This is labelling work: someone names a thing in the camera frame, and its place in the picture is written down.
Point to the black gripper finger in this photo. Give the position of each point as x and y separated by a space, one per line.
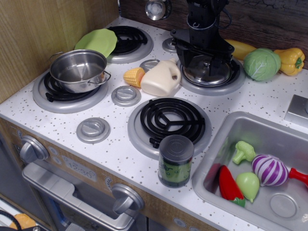
218 66
186 52

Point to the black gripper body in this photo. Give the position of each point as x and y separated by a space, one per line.
207 38

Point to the steel pot lid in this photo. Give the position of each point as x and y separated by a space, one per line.
198 72

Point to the cream toy milk jug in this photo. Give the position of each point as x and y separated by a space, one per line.
162 79

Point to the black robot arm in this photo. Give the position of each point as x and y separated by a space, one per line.
205 12

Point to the silver knob back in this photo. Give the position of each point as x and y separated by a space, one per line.
169 45

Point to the back right stove burner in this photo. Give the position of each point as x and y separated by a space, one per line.
233 84

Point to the stove burner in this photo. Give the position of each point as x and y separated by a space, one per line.
160 117
233 84
49 96
133 44

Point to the yellow toy squash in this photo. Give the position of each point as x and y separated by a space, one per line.
240 49

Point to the silver knob behind jug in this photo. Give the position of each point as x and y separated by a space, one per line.
149 64

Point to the green toy cabbage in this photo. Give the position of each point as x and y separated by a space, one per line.
262 64

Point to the back left stove burner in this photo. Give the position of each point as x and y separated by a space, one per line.
133 44

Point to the hanging steel ladle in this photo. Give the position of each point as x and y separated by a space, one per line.
158 9

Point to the toy corn cob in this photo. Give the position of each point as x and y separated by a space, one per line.
134 76

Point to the front right stove burner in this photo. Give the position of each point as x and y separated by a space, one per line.
160 117

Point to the silver knob middle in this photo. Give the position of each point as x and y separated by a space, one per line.
126 96

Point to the yellow toy bell pepper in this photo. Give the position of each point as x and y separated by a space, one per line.
292 60

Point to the light green plastic plate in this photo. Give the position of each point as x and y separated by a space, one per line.
100 40

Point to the green toy broccoli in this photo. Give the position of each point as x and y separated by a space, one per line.
244 151

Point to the green labelled toy can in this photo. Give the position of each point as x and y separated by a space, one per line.
175 160

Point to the silver knob front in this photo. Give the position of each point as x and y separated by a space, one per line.
93 130

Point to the purple toy onion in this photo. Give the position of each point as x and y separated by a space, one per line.
270 170

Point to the light green toy pear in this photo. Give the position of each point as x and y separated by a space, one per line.
249 184

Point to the red toy chili pepper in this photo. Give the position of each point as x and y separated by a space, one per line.
228 188

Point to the front left stove burner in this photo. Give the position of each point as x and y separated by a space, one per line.
49 96

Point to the right oven dial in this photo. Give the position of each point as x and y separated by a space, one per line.
126 198

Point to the oven dial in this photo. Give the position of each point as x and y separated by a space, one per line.
126 198
32 150

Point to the silver sink basin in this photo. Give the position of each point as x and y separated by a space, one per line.
275 208

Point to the left oven dial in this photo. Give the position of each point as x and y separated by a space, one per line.
32 150

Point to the steel pot with handles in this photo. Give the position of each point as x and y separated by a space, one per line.
80 71

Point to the red toy utensil handle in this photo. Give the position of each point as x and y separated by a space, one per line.
294 174

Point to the silver oven door handle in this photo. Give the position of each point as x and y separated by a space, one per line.
81 213

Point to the orange object with black cable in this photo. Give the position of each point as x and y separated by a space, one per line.
19 222

